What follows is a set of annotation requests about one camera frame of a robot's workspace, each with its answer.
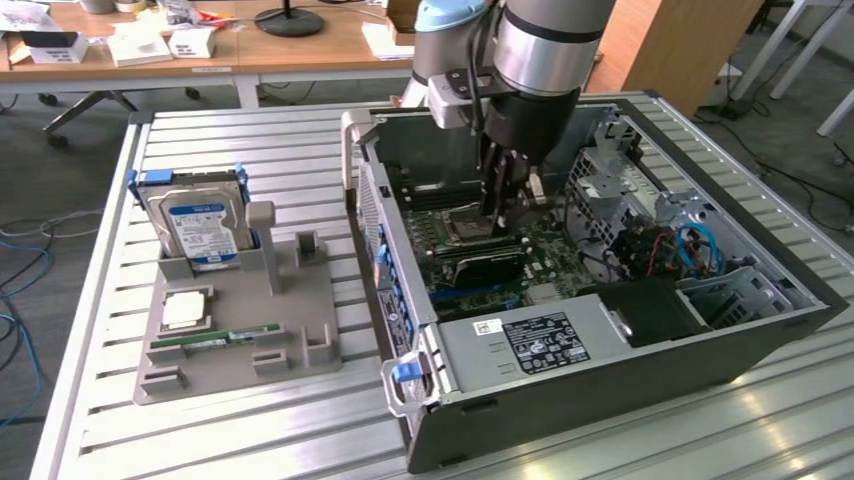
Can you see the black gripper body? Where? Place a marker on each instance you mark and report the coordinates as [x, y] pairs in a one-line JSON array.
[[527, 125]]

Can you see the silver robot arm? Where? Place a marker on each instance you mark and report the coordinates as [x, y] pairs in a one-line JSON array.
[[547, 50]]

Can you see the metal disk bay cage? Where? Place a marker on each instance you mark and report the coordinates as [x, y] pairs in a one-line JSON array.
[[603, 185]]

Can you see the green motherboard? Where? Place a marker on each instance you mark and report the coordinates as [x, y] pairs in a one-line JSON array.
[[553, 270]]

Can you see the blue expansion slot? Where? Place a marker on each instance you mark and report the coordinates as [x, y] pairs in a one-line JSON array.
[[447, 296]]

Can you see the white paper stack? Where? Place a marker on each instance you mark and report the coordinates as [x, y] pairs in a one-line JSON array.
[[383, 45]]

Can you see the wooden cabinet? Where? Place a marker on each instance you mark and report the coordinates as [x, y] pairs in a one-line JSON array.
[[687, 50]]

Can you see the brown cardboard box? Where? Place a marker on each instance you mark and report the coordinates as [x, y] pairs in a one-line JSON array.
[[400, 17]]

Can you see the black fan shroud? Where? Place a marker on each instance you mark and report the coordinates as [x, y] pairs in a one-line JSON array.
[[647, 310]]

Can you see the grey power supply unit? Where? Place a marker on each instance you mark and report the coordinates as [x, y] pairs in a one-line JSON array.
[[467, 350]]

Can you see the wooden desk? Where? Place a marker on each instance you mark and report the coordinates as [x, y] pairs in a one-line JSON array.
[[300, 50]]

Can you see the small metal disk bay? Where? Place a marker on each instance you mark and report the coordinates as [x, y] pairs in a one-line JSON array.
[[734, 300]]

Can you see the grey parts rack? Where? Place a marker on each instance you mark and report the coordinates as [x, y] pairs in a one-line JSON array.
[[293, 300]]

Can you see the black round lamp base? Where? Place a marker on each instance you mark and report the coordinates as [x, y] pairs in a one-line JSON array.
[[287, 25]]

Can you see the open black PC case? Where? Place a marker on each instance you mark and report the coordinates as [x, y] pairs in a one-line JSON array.
[[600, 400]]

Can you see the hard disk in blue carrier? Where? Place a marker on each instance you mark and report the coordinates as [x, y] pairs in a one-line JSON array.
[[200, 230]]

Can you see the green RAM stick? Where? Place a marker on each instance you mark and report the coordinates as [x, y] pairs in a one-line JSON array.
[[220, 336]]

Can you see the white labelled box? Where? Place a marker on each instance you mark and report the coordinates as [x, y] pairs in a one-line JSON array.
[[193, 45]]

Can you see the silver CPU chip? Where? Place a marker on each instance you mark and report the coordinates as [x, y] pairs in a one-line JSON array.
[[182, 310]]

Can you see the open white box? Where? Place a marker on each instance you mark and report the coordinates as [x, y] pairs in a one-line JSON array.
[[133, 55]]

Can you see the grey desk foot with casters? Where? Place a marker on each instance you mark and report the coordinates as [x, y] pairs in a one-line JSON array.
[[80, 110]]

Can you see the tape roll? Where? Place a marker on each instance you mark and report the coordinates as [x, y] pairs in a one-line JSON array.
[[116, 7]]

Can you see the grey cup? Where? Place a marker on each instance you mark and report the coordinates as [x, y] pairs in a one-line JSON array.
[[97, 6]]

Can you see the white box with black device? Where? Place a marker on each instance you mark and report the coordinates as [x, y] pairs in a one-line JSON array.
[[60, 52]]

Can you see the white printed paper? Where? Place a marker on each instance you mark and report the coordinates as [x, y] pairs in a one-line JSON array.
[[22, 20]]

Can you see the CPU socket with metal frame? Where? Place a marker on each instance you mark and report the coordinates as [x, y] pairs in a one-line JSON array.
[[467, 227]]

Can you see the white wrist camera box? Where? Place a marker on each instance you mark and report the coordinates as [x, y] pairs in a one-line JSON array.
[[449, 107]]

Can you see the white table frame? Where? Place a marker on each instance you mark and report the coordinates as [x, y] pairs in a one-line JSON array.
[[768, 55]]

